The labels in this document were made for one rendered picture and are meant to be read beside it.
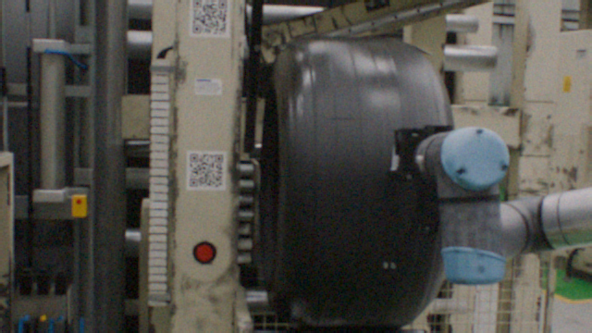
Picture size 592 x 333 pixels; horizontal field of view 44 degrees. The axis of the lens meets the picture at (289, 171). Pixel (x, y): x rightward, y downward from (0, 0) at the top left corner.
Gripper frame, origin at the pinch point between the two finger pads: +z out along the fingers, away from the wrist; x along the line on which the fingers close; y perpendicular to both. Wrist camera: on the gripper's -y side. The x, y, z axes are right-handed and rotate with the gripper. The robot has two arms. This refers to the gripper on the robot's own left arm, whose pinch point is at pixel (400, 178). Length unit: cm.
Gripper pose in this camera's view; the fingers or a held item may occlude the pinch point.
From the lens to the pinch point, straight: 122.7
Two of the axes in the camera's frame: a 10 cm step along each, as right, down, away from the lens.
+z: -1.2, 0.2, 9.9
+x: -9.9, -0.2, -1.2
